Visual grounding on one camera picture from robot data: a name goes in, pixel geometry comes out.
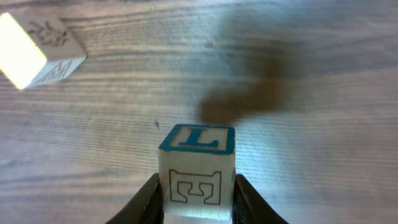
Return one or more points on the plain yellow wooden block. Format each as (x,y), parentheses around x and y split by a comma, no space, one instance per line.
(37,50)

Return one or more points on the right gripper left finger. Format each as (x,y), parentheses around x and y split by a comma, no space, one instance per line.
(145,207)

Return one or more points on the white E letter block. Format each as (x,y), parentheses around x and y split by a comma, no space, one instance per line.
(197,169)

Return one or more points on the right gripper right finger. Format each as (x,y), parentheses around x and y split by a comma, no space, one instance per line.
(249,207)

